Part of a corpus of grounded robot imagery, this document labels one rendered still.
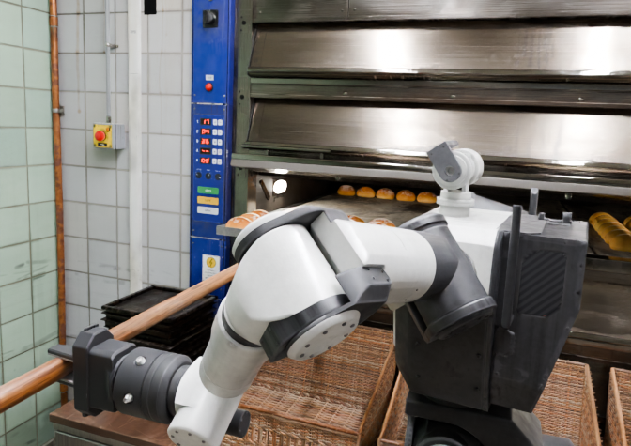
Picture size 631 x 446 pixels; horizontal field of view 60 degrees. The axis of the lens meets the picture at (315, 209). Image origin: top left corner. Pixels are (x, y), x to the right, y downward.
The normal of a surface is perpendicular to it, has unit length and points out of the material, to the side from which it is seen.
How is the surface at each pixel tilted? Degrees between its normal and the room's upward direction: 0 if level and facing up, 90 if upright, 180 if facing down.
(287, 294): 65
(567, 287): 90
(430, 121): 70
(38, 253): 90
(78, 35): 90
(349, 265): 79
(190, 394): 32
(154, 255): 90
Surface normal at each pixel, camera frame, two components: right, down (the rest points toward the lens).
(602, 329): -0.29, -0.22
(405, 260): 0.80, -0.17
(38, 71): 0.94, 0.10
